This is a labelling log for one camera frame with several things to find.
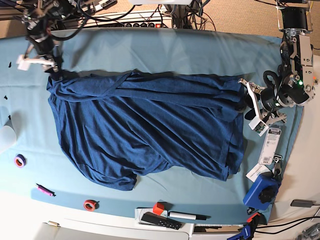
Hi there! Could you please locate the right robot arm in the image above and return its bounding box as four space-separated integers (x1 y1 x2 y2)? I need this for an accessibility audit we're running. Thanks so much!
16 0 136 78

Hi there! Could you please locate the pink pen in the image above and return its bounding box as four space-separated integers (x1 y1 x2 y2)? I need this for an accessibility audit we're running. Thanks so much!
35 183 56 197

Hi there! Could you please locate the blue orange clamp bottom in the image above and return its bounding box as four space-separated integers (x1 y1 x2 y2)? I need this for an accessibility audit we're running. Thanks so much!
227 212 262 240

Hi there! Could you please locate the blue box with knob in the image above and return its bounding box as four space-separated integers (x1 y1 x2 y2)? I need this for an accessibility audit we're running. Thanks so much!
243 173 281 211

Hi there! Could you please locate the power strip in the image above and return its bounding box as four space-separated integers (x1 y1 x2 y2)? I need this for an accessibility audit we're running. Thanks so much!
110 22 168 28

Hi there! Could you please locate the light blue table cloth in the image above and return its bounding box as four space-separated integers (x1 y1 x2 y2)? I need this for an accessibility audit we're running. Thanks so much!
0 26 314 225

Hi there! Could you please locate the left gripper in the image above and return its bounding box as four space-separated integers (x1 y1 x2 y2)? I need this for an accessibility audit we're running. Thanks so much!
236 78 287 137

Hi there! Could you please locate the purple tape roll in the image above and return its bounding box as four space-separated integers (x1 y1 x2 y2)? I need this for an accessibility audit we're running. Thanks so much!
14 154 27 168

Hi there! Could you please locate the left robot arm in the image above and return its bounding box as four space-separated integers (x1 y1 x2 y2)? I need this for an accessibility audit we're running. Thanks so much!
238 0 320 136

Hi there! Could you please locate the red tape roll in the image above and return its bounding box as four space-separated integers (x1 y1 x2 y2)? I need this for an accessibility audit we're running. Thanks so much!
83 199 99 212

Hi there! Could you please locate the white paper card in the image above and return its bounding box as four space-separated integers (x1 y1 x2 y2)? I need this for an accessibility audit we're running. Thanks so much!
245 163 272 183

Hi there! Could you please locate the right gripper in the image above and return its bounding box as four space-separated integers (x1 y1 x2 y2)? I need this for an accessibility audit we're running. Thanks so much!
16 41 63 80

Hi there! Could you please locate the black remote control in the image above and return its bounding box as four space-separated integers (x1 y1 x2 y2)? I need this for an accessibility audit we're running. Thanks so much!
141 212 183 230

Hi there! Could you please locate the metal keys carabiner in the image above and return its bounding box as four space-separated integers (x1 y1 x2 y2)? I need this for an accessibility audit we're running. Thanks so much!
272 154 283 179

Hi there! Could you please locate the dark blue t-shirt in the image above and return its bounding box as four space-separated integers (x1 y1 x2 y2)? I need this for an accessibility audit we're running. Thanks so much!
46 70 245 191

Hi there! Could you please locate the orange red cube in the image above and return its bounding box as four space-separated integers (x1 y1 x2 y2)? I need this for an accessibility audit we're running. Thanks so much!
152 202 165 216

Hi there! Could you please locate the white black marker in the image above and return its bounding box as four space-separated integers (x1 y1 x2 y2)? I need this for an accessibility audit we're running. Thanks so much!
168 211 207 221

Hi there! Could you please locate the grey adapter box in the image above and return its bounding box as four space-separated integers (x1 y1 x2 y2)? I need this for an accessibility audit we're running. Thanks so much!
290 199 314 208

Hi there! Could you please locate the white blister pack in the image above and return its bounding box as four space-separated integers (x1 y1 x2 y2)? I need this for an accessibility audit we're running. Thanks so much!
258 127 282 165

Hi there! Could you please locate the white paper roll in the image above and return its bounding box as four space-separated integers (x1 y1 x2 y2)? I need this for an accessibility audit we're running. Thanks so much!
0 120 17 154

